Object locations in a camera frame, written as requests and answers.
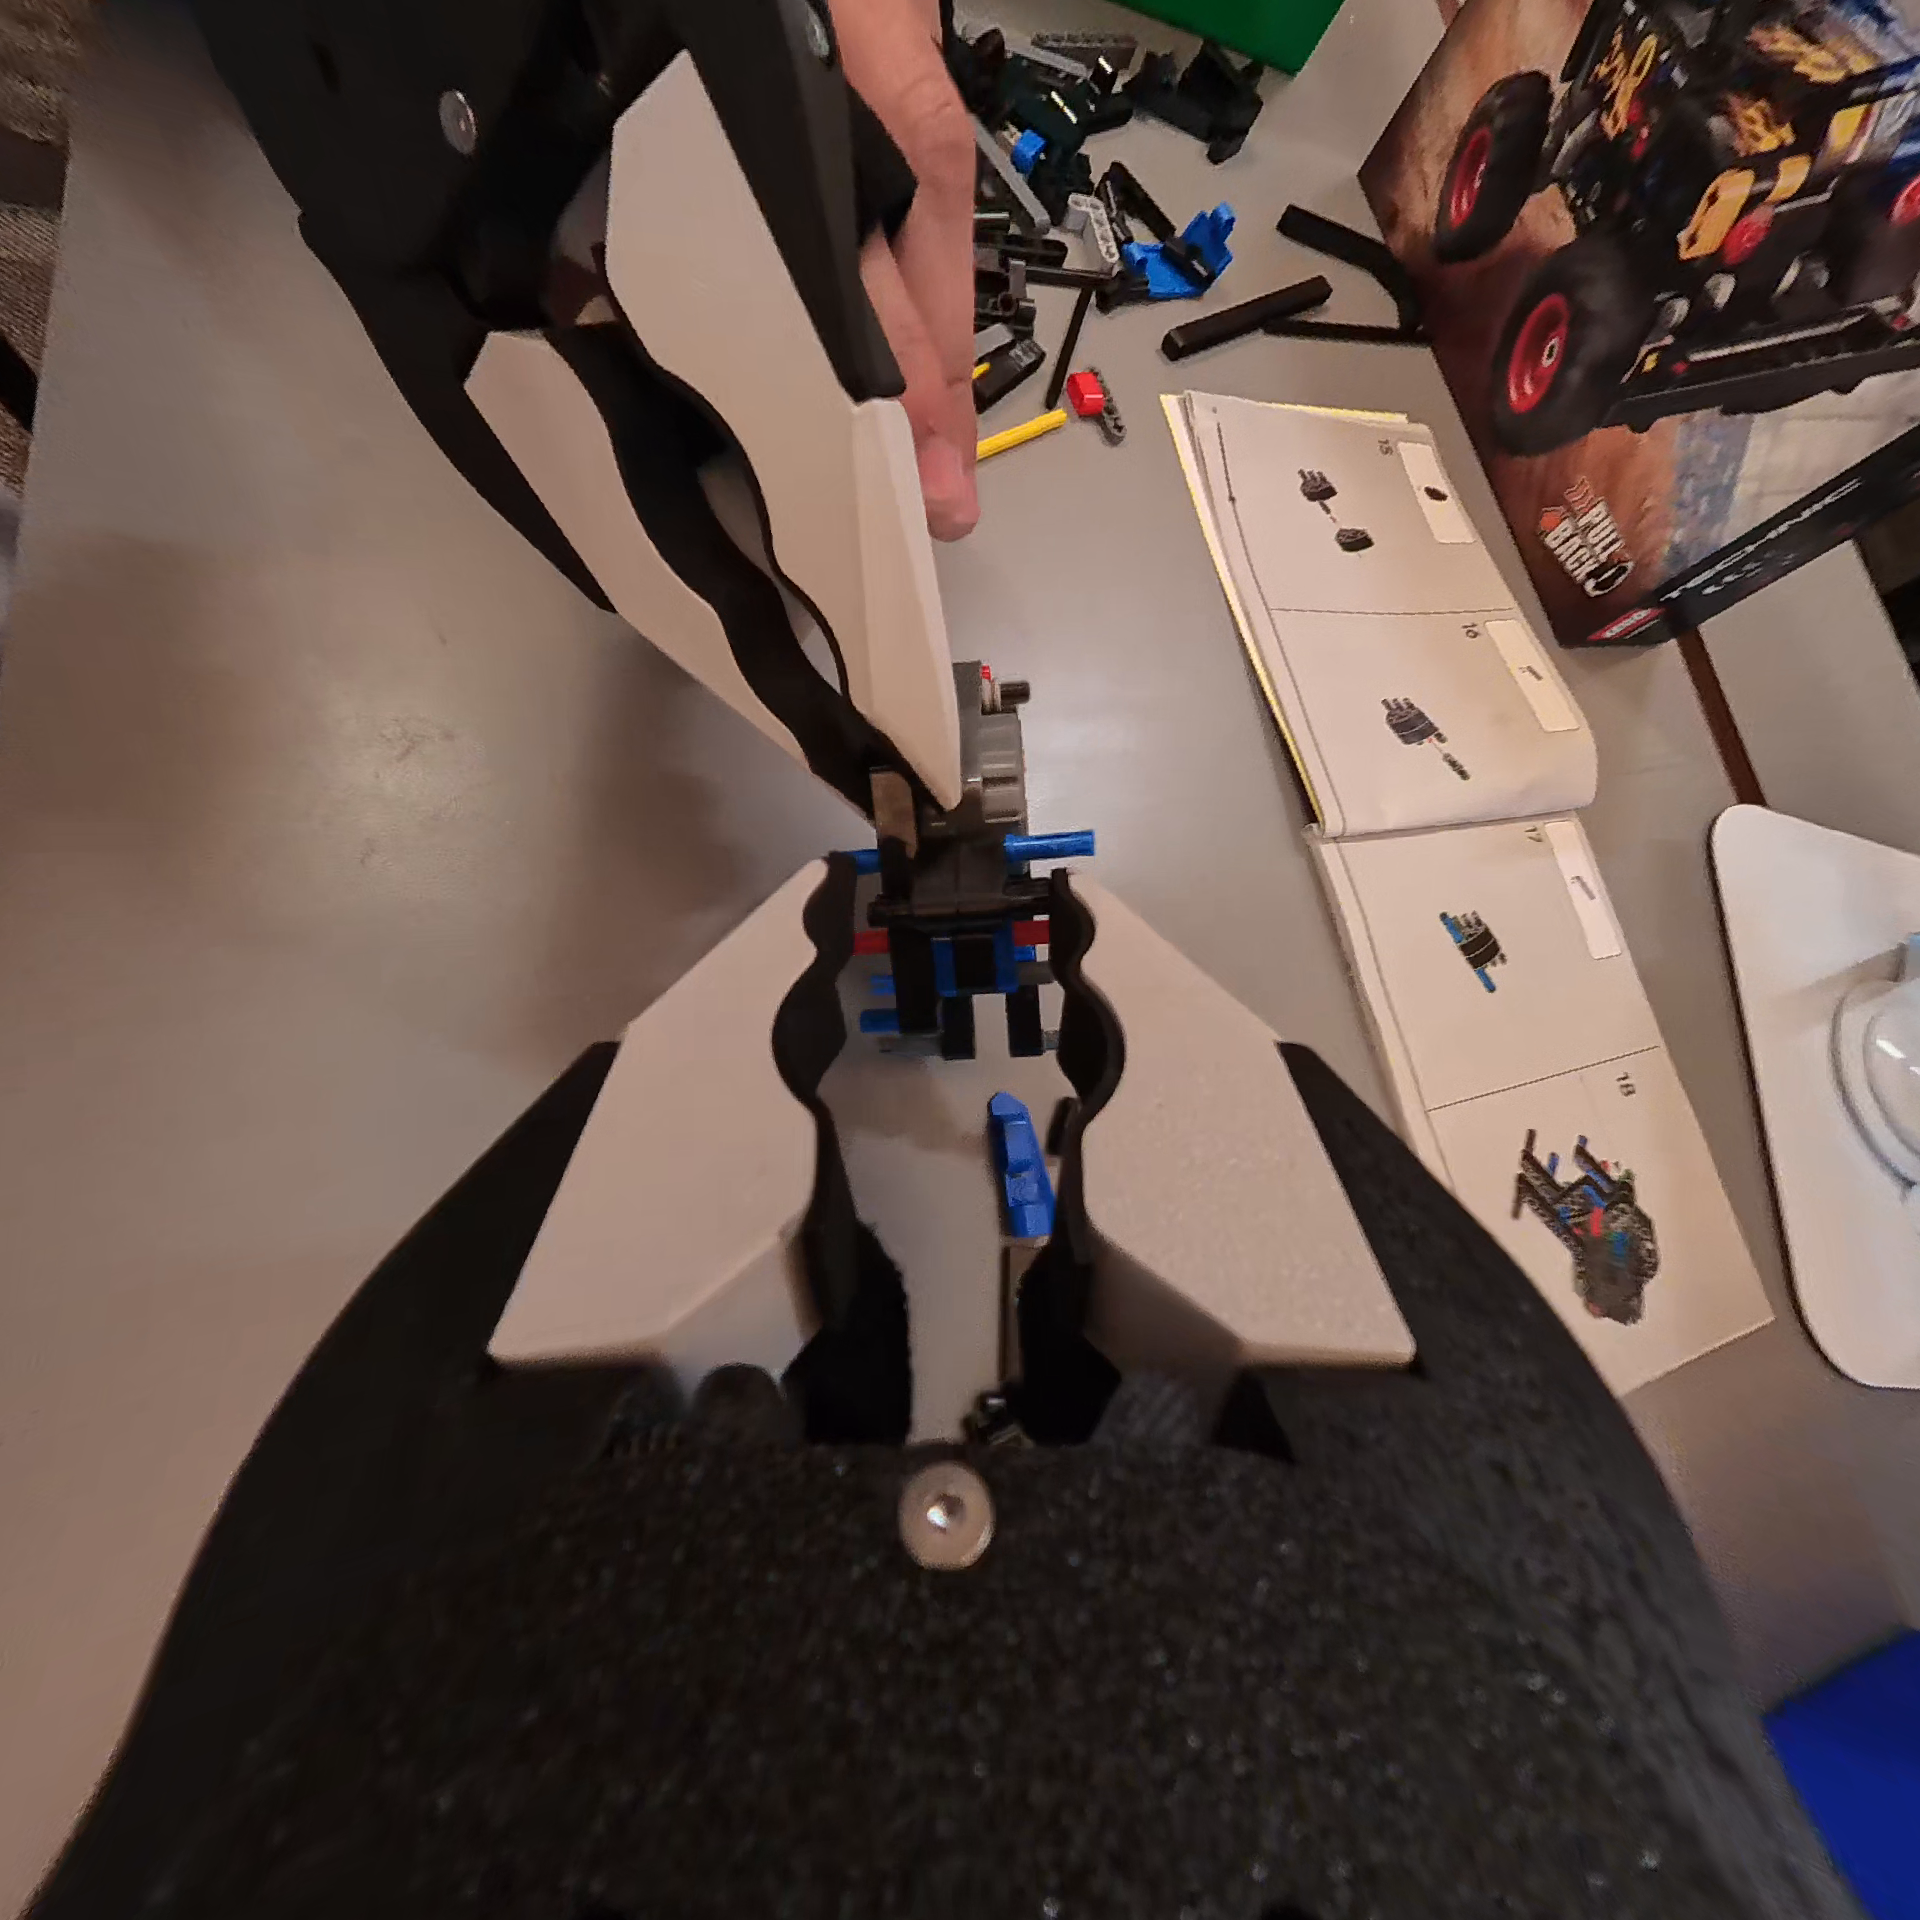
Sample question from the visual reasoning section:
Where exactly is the lego instruction booklet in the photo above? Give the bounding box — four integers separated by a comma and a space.
1161, 386, 1776, 1399

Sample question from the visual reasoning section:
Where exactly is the green plastic bin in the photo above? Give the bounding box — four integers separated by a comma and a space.
1225, 0, 1345, 78

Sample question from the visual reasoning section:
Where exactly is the person's left hand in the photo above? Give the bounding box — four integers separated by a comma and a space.
828, 0, 982, 545

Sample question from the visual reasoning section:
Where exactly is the pile of lego beams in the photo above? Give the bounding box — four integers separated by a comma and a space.
942, 0, 1432, 450

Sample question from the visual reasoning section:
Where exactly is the blue lego panel piece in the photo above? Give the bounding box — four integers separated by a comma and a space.
982, 1088, 1063, 1242

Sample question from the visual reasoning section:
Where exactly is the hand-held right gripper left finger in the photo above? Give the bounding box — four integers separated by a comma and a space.
485, 859, 846, 1379

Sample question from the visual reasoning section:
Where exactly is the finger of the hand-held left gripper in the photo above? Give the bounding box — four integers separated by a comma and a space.
598, 49, 965, 810
463, 325, 886, 823

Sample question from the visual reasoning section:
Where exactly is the blue plastic bin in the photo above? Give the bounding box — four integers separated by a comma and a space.
1762, 1626, 1920, 1920

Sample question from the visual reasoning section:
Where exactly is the grey and black lego assembly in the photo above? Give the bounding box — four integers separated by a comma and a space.
828, 656, 1099, 1063

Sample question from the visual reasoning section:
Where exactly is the lego set box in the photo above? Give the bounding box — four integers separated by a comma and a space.
1358, 0, 1920, 652

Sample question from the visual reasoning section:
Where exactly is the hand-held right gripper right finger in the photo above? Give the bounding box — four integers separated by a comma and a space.
1048, 869, 1421, 1379

